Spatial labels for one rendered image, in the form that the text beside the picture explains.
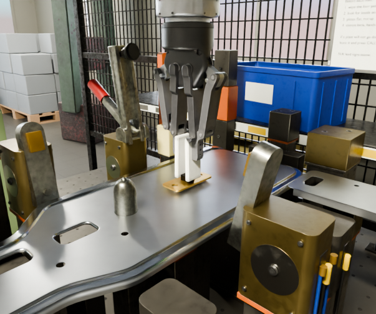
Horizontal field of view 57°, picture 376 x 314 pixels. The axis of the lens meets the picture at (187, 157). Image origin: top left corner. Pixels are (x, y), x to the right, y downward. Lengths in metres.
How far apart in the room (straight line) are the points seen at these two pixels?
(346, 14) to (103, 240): 0.79
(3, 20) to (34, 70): 1.80
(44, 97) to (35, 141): 5.00
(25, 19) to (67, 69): 3.13
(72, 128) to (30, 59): 1.41
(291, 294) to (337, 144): 0.34
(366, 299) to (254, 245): 0.50
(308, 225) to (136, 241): 0.20
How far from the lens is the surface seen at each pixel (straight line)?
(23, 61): 5.42
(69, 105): 4.29
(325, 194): 0.58
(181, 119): 0.55
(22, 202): 0.60
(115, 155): 0.66
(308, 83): 0.79
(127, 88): 0.65
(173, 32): 0.49
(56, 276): 0.39
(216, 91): 0.50
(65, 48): 4.22
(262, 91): 0.87
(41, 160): 0.57
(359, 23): 0.98
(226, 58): 0.84
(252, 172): 0.39
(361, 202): 0.57
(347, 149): 0.67
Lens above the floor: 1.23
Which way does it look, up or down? 19 degrees down
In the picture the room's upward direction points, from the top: straight up
